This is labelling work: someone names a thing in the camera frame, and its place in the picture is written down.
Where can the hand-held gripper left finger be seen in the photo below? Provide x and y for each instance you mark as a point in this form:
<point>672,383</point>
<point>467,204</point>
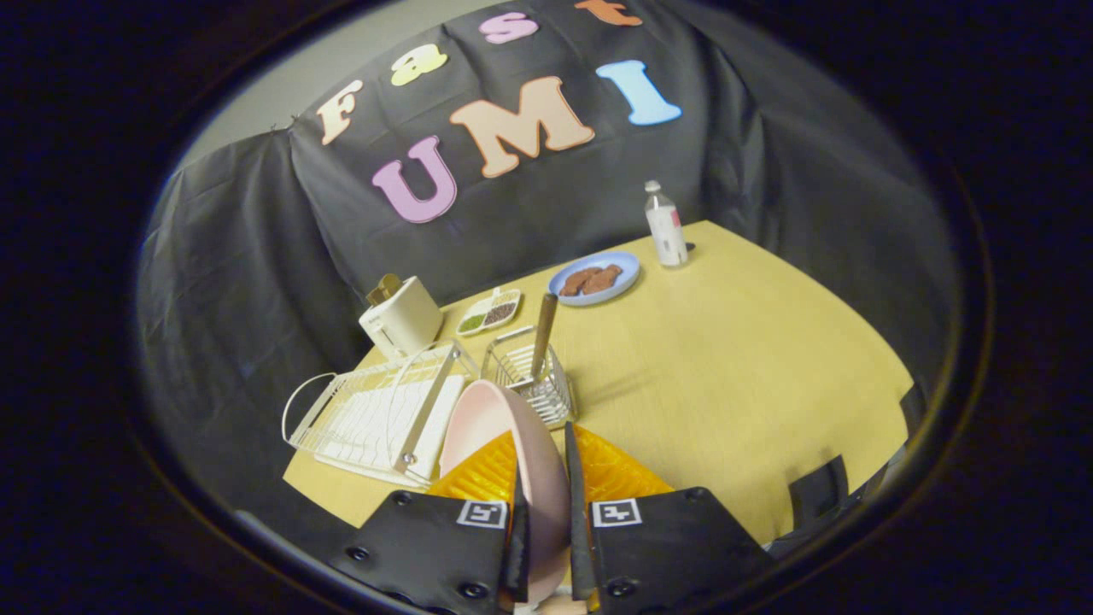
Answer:
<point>435,547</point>

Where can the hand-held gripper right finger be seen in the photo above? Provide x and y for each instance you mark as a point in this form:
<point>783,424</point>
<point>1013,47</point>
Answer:
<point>666,547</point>

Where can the pink plate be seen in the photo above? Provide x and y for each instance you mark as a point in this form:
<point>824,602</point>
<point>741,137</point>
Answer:
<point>495,414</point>

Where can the white divided snack dish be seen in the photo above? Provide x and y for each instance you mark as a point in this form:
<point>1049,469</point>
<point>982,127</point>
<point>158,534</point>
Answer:
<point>491,312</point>

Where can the blue plate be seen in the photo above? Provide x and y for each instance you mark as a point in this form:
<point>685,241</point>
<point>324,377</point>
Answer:
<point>619,263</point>

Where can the cream toaster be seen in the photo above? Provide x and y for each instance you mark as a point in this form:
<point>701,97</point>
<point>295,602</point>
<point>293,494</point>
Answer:
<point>410,320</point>

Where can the brown toast slices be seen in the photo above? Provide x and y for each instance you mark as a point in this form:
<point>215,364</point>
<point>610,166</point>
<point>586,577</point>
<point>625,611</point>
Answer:
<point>384,289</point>

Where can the brown meat slice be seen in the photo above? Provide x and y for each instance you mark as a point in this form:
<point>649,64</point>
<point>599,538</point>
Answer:
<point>604,278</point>
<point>576,282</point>

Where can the clear plastic bottle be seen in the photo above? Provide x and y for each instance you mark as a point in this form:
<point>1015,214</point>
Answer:
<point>666,231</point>

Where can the black backdrop cloth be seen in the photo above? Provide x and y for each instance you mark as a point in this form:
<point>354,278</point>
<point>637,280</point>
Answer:
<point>256,256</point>

